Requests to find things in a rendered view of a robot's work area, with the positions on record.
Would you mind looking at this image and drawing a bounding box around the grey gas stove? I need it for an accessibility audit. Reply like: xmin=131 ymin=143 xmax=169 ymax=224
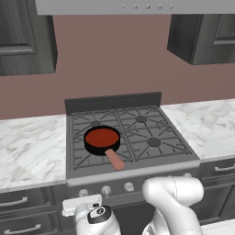
xmin=63 ymin=91 xmax=201 ymax=235

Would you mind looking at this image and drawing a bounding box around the grey range hood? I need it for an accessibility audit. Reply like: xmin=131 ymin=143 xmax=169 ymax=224
xmin=34 ymin=0 xmax=235 ymax=16

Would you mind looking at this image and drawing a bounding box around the dark grey wall cabinet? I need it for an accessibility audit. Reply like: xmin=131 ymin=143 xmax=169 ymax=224
xmin=166 ymin=13 xmax=235 ymax=66
xmin=0 ymin=0 xmax=59 ymax=77

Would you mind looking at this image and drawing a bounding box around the red marinara sauce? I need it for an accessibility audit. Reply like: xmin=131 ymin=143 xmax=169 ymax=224
xmin=84 ymin=128 xmax=119 ymax=148

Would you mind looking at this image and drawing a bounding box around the black saucepan with tan handle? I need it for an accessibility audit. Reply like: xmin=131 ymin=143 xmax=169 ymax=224
xmin=83 ymin=125 xmax=127 ymax=172

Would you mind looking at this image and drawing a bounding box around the dark grey drawer front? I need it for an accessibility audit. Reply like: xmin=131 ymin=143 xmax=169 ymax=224
xmin=199 ymin=157 xmax=235 ymax=182
xmin=0 ymin=210 xmax=61 ymax=235
xmin=0 ymin=186 xmax=53 ymax=213

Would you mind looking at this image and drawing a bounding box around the dark grey cabinet door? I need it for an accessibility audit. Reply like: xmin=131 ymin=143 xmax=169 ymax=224
xmin=190 ymin=182 xmax=235 ymax=222

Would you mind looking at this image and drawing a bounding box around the silver drawer handle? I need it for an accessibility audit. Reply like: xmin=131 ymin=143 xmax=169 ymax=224
xmin=0 ymin=196 xmax=28 ymax=208
xmin=4 ymin=223 xmax=42 ymax=235
xmin=213 ymin=163 xmax=235 ymax=173

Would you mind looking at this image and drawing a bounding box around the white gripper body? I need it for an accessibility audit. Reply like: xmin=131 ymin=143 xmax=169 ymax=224
xmin=62 ymin=194 xmax=104 ymax=218

